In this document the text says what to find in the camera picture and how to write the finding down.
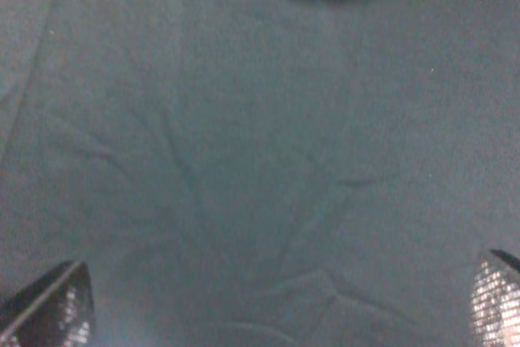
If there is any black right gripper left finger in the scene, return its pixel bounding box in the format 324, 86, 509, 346
1, 260, 94, 346

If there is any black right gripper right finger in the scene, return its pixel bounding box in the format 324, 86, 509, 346
469, 249, 519, 347

